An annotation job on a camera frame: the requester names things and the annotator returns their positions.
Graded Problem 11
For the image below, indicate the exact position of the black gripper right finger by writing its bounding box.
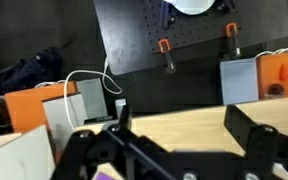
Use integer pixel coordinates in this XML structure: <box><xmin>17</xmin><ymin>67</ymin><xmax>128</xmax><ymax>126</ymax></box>
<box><xmin>223</xmin><ymin>104</ymin><xmax>288</xmax><ymax>180</ymax></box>

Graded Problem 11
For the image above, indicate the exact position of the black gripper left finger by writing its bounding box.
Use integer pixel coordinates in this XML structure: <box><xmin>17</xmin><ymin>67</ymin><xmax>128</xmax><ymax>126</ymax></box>
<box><xmin>55</xmin><ymin>104</ymin><xmax>172</xmax><ymax>180</ymax></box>

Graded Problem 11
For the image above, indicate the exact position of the purple notebook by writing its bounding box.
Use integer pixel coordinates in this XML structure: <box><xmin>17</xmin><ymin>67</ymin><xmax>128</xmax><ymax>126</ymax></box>
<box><xmin>95</xmin><ymin>171</ymin><xmax>118</xmax><ymax>180</ymax></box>

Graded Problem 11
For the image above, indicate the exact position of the grey panel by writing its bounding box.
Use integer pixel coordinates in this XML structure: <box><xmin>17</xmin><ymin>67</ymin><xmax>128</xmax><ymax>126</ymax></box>
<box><xmin>42</xmin><ymin>93</ymin><xmax>88</xmax><ymax>151</ymax></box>
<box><xmin>75</xmin><ymin>78</ymin><xmax>109</xmax><ymax>121</ymax></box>

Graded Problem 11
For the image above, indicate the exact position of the small grey block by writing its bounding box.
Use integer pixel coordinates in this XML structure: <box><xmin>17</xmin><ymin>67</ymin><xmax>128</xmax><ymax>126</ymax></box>
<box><xmin>114</xmin><ymin>98</ymin><xmax>128</xmax><ymax>118</ymax></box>

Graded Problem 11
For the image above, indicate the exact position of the white panel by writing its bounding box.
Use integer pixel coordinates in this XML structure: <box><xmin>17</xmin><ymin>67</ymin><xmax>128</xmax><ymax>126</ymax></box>
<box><xmin>0</xmin><ymin>124</ymin><xmax>57</xmax><ymax>180</ymax></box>

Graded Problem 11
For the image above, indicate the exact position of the blue-grey box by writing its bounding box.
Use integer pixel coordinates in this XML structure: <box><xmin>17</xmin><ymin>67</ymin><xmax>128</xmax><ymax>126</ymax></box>
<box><xmin>219</xmin><ymin>58</ymin><xmax>260</xmax><ymax>106</ymax></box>

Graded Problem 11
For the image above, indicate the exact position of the dark bag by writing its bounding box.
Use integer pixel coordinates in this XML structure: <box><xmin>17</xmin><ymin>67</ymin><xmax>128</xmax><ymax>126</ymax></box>
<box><xmin>0</xmin><ymin>46</ymin><xmax>65</xmax><ymax>101</ymax></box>

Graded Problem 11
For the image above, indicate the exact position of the orange black clamp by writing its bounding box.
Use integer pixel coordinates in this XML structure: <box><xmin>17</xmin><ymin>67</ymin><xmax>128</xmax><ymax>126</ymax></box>
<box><xmin>225</xmin><ymin>22</ymin><xmax>242</xmax><ymax>60</ymax></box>
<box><xmin>157</xmin><ymin>38</ymin><xmax>178</xmax><ymax>74</ymax></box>

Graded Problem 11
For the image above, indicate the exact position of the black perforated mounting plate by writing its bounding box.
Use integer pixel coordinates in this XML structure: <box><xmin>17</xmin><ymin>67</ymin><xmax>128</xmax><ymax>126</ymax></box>
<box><xmin>93</xmin><ymin>0</ymin><xmax>288</xmax><ymax>76</ymax></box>

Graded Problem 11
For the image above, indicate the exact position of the white cable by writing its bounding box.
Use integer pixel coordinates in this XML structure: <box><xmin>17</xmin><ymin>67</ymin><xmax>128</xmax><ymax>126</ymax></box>
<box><xmin>254</xmin><ymin>47</ymin><xmax>288</xmax><ymax>59</ymax></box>
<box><xmin>33</xmin><ymin>56</ymin><xmax>123</xmax><ymax>133</ymax></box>

